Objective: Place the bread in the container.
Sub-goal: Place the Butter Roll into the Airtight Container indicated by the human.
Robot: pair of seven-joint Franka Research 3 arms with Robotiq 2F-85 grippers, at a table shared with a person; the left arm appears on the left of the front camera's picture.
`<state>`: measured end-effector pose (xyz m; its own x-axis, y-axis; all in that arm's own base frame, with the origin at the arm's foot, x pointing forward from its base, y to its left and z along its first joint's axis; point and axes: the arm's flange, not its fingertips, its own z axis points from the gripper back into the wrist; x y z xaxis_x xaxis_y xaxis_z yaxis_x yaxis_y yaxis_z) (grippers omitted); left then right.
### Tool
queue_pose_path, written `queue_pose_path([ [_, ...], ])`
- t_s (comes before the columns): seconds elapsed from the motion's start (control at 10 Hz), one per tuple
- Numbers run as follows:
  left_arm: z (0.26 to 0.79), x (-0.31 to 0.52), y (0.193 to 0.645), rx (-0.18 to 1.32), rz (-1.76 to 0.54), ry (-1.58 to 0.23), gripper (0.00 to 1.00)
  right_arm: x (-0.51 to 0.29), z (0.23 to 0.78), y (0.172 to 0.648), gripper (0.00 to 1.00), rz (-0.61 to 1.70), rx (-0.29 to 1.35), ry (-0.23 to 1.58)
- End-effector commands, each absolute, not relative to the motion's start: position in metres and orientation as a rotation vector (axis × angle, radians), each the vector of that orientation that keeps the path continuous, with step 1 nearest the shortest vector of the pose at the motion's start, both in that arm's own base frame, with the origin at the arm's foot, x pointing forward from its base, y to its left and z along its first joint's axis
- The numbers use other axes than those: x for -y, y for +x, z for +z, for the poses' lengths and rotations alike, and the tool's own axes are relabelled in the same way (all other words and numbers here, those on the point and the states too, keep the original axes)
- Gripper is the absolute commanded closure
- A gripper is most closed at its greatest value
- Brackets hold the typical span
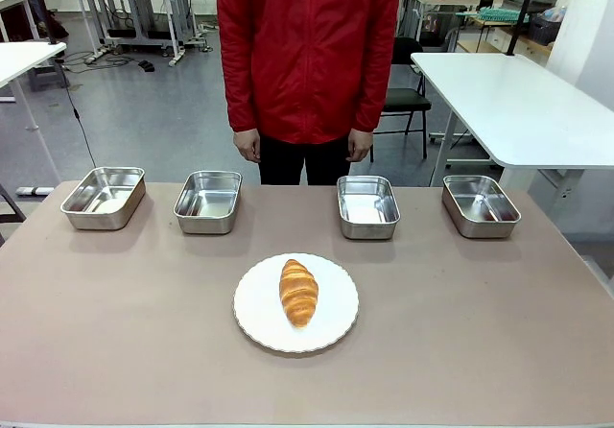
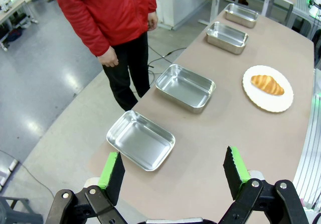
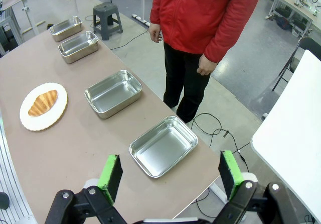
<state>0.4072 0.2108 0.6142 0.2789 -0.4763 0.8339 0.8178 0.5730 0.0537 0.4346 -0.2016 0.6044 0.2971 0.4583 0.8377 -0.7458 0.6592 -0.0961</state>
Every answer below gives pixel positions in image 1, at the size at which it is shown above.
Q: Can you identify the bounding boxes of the person's left hand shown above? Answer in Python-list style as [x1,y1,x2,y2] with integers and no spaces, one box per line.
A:
[346,128,374,163]

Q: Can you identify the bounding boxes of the person's right hand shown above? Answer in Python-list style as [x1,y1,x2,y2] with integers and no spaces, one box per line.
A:
[232,129,262,163]

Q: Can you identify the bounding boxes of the golden brown croissant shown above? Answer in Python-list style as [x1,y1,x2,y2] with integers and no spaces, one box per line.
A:
[278,258,320,330]

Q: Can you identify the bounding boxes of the stainless steel rectangular container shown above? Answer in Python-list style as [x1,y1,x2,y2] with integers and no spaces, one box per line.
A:
[59,166,147,231]
[441,174,522,240]
[336,175,402,241]
[173,170,244,235]

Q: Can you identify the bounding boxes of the black trousers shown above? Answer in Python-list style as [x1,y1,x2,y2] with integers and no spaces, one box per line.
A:
[257,131,355,186]

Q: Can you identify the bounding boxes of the black folding chair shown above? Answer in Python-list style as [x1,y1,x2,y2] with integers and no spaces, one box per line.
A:
[372,36,433,161]

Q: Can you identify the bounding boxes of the red zip jacket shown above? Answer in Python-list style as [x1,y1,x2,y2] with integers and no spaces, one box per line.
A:
[215,0,403,145]

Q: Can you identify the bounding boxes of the large white table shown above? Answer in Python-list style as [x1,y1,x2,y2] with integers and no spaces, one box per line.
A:
[411,52,614,190]

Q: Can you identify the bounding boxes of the white scalloped plate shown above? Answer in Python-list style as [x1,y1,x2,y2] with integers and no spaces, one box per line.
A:
[232,252,360,354]

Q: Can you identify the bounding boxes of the green plastic basket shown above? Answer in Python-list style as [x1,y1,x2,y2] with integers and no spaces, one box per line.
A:
[477,7,523,23]

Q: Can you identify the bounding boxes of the thin black stand pole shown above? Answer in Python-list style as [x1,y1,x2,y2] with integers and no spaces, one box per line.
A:
[506,0,542,57]

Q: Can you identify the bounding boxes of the dark plastic crate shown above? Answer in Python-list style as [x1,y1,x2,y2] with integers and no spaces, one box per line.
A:
[529,13,562,46]

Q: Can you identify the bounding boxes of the small white table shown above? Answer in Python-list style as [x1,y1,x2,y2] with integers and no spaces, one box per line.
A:
[0,40,68,185]

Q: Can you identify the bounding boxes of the black pole with clamp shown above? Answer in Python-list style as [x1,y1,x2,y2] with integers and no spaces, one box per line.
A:
[29,0,68,46]

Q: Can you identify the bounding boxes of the black hanging cable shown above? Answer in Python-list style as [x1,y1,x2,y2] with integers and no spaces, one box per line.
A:
[56,56,98,169]

